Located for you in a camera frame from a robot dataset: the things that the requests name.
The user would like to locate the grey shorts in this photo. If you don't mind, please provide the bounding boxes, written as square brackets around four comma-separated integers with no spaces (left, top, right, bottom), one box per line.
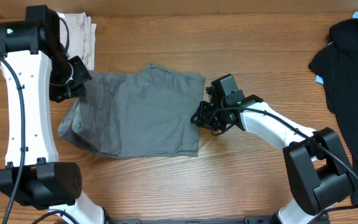
[58,64,205,159]

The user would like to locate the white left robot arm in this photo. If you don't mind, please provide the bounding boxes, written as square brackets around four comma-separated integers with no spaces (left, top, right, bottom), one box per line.
[0,5,109,223]

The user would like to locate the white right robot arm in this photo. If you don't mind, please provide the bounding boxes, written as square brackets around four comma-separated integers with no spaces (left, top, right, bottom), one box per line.
[191,74,358,224]

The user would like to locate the beige folded shorts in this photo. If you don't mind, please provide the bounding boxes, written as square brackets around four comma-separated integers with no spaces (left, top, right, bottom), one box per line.
[58,12,97,70]

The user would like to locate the black shirt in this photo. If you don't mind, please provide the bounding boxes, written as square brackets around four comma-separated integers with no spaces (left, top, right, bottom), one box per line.
[308,17,358,209]

